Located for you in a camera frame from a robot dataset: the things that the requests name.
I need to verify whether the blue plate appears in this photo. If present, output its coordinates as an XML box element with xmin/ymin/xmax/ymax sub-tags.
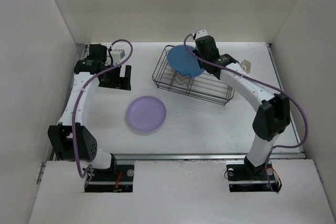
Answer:
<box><xmin>166</xmin><ymin>45</ymin><xmax>204</xmax><ymax>78</ymax></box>

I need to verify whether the lilac plate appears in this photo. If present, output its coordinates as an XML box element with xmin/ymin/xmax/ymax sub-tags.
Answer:
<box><xmin>125</xmin><ymin>96</ymin><xmax>166</xmax><ymax>133</ymax></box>

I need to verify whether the grey wire dish rack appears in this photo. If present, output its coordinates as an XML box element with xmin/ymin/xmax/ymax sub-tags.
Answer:
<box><xmin>152</xmin><ymin>45</ymin><xmax>235</xmax><ymax>105</ymax></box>

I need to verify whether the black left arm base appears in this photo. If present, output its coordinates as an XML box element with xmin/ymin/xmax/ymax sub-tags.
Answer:
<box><xmin>85</xmin><ymin>157</ymin><xmax>135</xmax><ymax>193</ymax></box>

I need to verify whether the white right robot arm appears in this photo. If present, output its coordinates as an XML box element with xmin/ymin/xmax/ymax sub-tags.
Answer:
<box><xmin>88</xmin><ymin>42</ymin><xmax>275</xmax><ymax>179</ymax></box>

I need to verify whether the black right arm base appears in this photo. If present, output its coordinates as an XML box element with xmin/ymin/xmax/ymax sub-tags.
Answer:
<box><xmin>224</xmin><ymin>162</ymin><xmax>282</xmax><ymax>193</ymax></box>

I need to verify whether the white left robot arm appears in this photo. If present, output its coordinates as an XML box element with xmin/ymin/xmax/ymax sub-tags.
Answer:
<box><xmin>48</xmin><ymin>44</ymin><xmax>131</xmax><ymax>180</ymax></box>

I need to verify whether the pink plate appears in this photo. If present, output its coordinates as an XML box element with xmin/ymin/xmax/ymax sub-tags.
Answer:
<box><xmin>175</xmin><ymin>72</ymin><xmax>190</xmax><ymax>86</ymax></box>

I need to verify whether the beige cutlery holder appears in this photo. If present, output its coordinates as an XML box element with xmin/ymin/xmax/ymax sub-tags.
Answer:
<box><xmin>240</xmin><ymin>60</ymin><xmax>251</xmax><ymax>74</ymax></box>

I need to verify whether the white front cover board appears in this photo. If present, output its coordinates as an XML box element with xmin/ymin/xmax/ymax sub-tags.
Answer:
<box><xmin>30</xmin><ymin>159</ymin><xmax>334</xmax><ymax>223</ymax></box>

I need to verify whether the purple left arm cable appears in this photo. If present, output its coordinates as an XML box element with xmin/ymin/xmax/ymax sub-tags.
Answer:
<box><xmin>71</xmin><ymin>38</ymin><xmax>133</xmax><ymax>182</ymax></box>

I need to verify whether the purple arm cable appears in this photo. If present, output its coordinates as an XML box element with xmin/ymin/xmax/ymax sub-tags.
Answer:
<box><xmin>183</xmin><ymin>33</ymin><xmax>308</xmax><ymax>192</ymax></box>
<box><xmin>71</xmin><ymin>38</ymin><xmax>133</xmax><ymax>182</ymax></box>

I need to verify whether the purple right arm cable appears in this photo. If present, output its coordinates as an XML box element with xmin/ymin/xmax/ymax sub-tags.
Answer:
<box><xmin>183</xmin><ymin>33</ymin><xmax>308</xmax><ymax>192</ymax></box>

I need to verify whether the aluminium side rail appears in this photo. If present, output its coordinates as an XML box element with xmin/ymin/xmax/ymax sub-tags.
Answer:
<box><xmin>35</xmin><ymin>44</ymin><xmax>89</xmax><ymax>185</ymax></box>

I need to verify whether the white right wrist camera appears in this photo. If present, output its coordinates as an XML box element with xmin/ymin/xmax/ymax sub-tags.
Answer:
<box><xmin>193</xmin><ymin>29</ymin><xmax>208</xmax><ymax>40</ymax></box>

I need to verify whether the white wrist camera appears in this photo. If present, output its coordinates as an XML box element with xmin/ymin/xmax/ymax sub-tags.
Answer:
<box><xmin>108</xmin><ymin>49</ymin><xmax>125</xmax><ymax>66</ymax></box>
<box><xmin>193</xmin><ymin>29</ymin><xmax>208</xmax><ymax>40</ymax></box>

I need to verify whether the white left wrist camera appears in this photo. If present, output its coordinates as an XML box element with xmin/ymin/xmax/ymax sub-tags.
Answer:
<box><xmin>108</xmin><ymin>49</ymin><xmax>125</xmax><ymax>66</ymax></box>

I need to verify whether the aluminium table edge rail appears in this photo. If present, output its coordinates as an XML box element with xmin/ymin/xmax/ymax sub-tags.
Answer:
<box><xmin>115</xmin><ymin>152</ymin><xmax>306</xmax><ymax>161</ymax></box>

